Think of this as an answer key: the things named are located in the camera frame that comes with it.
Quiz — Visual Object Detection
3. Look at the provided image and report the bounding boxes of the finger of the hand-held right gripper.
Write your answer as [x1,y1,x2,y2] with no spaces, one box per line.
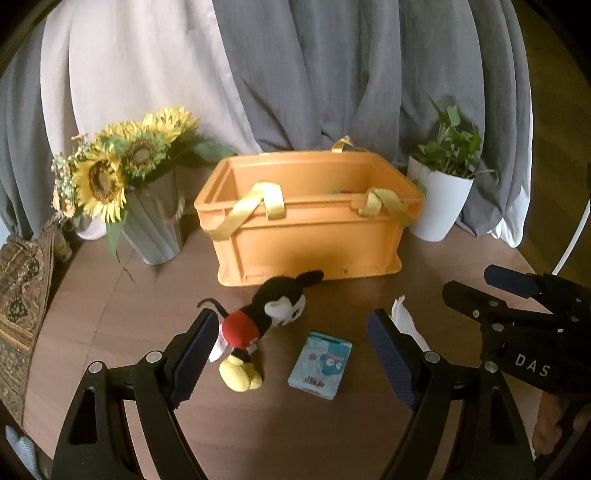
[442,280,509,325]
[483,264,555,298]

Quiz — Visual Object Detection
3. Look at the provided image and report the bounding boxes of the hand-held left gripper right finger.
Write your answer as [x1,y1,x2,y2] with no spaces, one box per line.
[367,308,539,480]

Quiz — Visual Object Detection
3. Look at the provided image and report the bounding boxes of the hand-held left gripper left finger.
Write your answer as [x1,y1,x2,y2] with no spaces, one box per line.
[51,308,220,480]

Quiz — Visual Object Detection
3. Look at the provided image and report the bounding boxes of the white soft cloth toy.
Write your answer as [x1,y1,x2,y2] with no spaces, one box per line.
[392,295,431,354]

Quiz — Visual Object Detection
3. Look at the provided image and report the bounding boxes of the black red mouse plush toy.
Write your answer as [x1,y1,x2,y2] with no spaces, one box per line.
[198,270,325,393]

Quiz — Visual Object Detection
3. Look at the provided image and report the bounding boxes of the light blue tissue pack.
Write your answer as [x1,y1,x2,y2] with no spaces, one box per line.
[287,330,353,401]

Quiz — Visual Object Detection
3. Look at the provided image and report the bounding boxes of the orange plastic crate yellow handles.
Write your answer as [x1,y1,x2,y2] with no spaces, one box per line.
[194,136,426,288]

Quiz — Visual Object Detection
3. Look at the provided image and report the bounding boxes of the person's right hand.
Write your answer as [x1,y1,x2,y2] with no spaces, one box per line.
[531,391,591,461]

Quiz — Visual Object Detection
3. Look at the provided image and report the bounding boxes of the white sheer curtain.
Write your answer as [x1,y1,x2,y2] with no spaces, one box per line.
[488,215,525,250]

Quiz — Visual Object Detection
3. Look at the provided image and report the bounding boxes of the white curved hoop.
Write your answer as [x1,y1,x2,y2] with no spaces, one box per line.
[551,194,591,278]

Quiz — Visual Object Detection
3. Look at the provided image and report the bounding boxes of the green plant in white pot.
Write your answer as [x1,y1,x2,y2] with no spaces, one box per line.
[406,98,500,242]

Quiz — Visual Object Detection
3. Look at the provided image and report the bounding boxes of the grey-green ribbed vase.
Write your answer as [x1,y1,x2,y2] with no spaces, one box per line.
[119,165,186,265]

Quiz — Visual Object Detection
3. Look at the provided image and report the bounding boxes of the brown patterned cloth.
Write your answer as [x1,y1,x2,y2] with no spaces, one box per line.
[0,217,64,423]

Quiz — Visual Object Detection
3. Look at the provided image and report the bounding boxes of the striped star cushion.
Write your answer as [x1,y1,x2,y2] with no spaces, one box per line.
[4,425,43,480]

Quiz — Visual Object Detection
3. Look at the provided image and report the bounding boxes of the sunflower bouquet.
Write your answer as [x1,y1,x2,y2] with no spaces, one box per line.
[51,107,237,266]

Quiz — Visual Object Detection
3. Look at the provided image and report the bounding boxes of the grey curtain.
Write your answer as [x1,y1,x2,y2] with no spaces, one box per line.
[212,0,533,232]
[0,39,63,241]

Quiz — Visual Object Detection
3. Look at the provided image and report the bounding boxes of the pale pink curtain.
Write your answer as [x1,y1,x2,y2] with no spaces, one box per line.
[39,0,269,241]

